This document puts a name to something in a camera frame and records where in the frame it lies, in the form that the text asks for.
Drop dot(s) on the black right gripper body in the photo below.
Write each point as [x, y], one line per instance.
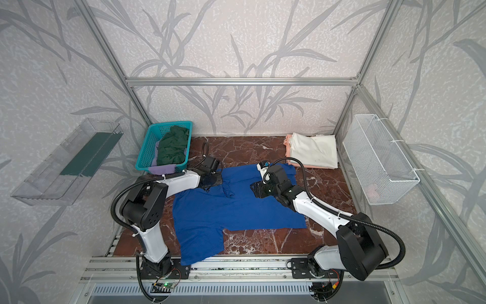
[258, 188]

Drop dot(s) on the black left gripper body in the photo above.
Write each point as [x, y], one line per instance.
[214, 180]

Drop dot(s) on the purple t shirt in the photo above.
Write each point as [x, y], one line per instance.
[163, 168]

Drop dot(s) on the blue t shirt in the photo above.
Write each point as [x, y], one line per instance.
[200, 216]

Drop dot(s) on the dark green t shirt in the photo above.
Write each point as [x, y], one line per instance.
[172, 147]

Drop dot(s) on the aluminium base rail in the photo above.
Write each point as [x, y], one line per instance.
[220, 268]

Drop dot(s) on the cream folded t shirt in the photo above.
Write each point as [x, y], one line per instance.
[314, 151]

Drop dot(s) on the white wire mesh basket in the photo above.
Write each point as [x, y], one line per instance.
[383, 171]

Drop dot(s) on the clear plastic wall tray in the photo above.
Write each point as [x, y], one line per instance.
[60, 179]

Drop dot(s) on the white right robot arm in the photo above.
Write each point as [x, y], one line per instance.
[359, 249]

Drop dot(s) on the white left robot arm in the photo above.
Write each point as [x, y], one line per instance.
[139, 208]

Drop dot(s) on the horizontal aluminium frame bar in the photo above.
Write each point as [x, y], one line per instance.
[230, 81]

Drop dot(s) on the teal plastic laundry basket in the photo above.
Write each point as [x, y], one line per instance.
[149, 150]

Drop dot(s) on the pink folded t shirt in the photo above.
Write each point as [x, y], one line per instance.
[287, 152]

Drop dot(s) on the green circuit board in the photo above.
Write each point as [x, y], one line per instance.
[163, 287]

